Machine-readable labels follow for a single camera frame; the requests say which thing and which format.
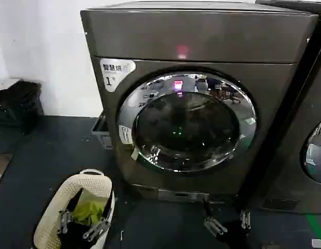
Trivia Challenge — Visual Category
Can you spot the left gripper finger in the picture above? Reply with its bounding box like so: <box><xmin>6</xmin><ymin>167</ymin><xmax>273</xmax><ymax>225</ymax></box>
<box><xmin>60</xmin><ymin>188</ymin><xmax>83</xmax><ymax>234</ymax></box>
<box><xmin>82</xmin><ymin>191</ymin><xmax>114</xmax><ymax>240</ymax></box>

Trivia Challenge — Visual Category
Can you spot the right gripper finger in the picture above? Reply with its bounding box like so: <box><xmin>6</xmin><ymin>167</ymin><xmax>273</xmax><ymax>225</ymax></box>
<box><xmin>240</xmin><ymin>209</ymin><xmax>252</xmax><ymax>230</ymax></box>
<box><xmin>202</xmin><ymin>198</ymin><xmax>228</xmax><ymax>236</ymax></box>

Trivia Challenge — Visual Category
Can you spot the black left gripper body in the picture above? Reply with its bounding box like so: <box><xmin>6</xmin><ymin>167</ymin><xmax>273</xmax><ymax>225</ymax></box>
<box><xmin>56</xmin><ymin>226</ymin><xmax>91</xmax><ymax>249</ymax></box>

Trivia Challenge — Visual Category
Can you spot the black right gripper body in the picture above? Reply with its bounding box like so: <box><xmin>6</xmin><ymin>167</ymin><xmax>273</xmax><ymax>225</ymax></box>
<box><xmin>222</xmin><ymin>219</ymin><xmax>257</xmax><ymax>249</ymax></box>

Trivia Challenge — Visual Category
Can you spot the black garment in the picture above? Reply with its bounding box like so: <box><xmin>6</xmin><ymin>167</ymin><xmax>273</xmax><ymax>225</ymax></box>
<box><xmin>55</xmin><ymin>188</ymin><xmax>114</xmax><ymax>249</ymax></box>

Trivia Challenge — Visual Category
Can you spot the green cloth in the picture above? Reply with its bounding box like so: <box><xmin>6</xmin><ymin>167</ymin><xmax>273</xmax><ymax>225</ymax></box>
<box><xmin>71</xmin><ymin>190</ymin><xmax>106</xmax><ymax>227</ymax></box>

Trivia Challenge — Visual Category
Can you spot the white perforated laundry basket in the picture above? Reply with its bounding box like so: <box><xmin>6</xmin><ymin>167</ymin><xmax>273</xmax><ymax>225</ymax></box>
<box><xmin>33</xmin><ymin>168</ymin><xmax>116</xmax><ymax>249</ymax></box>

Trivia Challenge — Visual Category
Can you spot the green floor tape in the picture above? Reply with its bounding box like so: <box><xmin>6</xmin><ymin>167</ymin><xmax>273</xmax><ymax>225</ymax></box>
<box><xmin>306</xmin><ymin>206</ymin><xmax>321</xmax><ymax>242</ymax></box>

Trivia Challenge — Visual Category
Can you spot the dark grey dryer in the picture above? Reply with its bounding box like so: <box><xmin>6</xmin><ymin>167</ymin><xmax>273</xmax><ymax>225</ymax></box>
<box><xmin>242</xmin><ymin>0</ymin><xmax>321</xmax><ymax>215</ymax></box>

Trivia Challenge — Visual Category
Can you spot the grey slotted plastic crate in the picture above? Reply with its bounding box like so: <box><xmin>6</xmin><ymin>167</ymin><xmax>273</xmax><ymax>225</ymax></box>
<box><xmin>91</xmin><ymin>110</ymin><xmax>112</xmax><ymax>151</ymax></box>

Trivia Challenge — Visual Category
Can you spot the chrome-rimmed round dryer door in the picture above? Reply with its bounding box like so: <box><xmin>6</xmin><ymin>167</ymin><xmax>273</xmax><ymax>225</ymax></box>
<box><xmin>301</xmin><ymin>121</ymin><xmax>321</xmax><ymax>183</ymax></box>

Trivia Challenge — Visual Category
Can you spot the round glass dryer door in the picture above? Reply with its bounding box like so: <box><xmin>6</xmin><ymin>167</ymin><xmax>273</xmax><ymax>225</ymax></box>
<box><xmin>116</xmin><ymin>71</ymin><xmax>257</xmax><ymax>173</ymax></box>

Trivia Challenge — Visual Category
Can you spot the white label sticker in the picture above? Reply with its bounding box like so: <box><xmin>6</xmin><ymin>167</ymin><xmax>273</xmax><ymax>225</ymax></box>
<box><xmin>99</xmin><ymin>59</ymin><xmax>136</xmax><ymax>93</ymax></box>

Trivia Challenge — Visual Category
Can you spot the grey front-loading dryer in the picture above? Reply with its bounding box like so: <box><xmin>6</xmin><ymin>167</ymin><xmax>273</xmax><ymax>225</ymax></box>
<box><xmin>80</xmin><ymin>7</ymin><xmax>319</xmax><ymax>202</ymax></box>

